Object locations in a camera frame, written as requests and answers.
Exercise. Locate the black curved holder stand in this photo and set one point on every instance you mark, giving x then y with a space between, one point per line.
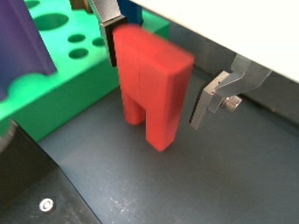
37 193

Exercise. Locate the green shape sorter board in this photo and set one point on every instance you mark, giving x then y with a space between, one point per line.
43 101

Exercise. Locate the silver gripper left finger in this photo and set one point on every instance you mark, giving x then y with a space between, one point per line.
110 19

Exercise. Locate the brown star peg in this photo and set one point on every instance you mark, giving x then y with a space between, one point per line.
81 5

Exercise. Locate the red square-circle peg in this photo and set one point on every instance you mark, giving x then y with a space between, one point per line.
155 70

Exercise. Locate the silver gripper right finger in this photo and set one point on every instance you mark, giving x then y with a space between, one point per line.
221 94

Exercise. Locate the blue hexagonal prism peg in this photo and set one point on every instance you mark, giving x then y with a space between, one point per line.
133 11

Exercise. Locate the purple tall notched block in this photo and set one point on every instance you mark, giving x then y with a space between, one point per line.
23 52

